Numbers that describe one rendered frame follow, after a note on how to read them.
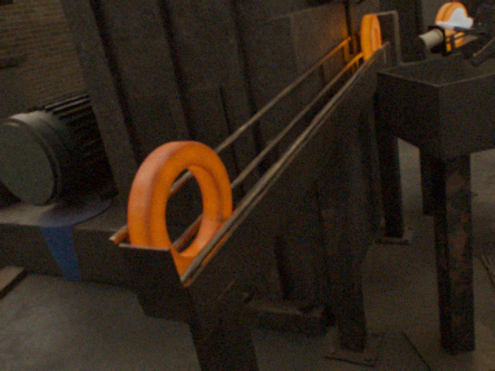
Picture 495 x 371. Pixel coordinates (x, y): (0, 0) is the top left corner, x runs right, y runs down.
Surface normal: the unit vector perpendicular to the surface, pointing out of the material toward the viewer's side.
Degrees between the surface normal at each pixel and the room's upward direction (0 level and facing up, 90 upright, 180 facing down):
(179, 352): 0
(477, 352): 0
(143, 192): 51
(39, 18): 90
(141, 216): 68
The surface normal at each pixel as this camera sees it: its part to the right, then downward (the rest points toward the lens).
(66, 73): 0.88, 0.00
